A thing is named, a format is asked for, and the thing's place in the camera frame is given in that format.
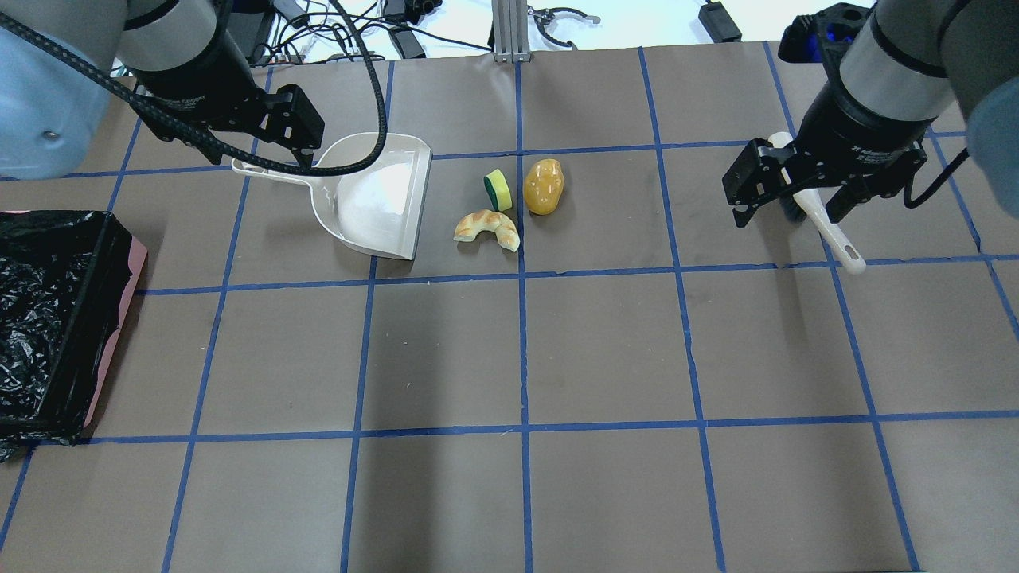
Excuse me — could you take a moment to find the black power adapter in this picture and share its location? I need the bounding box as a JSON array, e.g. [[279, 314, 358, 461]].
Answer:
[[697, 1, 743, 44]]

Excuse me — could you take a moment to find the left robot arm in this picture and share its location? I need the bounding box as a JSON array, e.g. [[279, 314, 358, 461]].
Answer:
[[1, 1, 324, 179]]

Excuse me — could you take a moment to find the toy croissant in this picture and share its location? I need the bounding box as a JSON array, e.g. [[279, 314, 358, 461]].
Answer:
[[454, 209, 521, 251]]

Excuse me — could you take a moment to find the beige plastic dustpan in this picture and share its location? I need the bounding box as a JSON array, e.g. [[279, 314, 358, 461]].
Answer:
[[232, 133, 432, 260]]

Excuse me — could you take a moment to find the aluminium frame post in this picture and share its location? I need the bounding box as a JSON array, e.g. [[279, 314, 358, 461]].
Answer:
[[491, 0, 532, 63]]

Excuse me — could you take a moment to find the yellow green sponge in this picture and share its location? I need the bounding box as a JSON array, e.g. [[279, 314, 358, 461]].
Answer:
[[483, 168, 513, 212]]

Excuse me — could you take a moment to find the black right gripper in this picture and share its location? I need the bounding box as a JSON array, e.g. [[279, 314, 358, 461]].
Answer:
[[723, 104, 931, 228]]

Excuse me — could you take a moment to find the yellow toy potato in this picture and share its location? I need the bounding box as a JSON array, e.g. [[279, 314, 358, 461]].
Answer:
[[523, 158, 565, 216]]

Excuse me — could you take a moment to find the beige hand brush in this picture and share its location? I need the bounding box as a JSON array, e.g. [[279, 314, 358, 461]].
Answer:
[[767, 131, 867, 276]]

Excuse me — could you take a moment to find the bin with black bag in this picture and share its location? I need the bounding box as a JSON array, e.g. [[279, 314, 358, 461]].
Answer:
[[1, 210, 148, 460]]

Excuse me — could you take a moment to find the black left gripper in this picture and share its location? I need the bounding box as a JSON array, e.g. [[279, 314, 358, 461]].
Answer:
[[135, 68, 325, 170]]

